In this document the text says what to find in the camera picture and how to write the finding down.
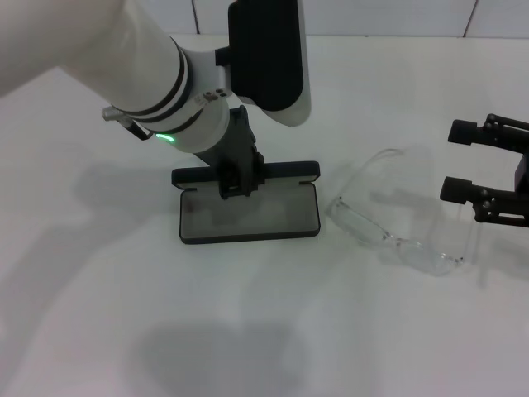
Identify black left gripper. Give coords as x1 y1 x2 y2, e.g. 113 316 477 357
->
193 105 266 201

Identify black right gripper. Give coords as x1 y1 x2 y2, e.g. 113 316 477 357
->
440 113 529 229

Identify black glasses case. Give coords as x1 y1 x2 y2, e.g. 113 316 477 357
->
171 160 322 246

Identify clear white glasses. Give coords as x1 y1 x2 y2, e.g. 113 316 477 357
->
328 146 476 278

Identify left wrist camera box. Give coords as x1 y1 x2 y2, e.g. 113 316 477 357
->
214 0 312 127

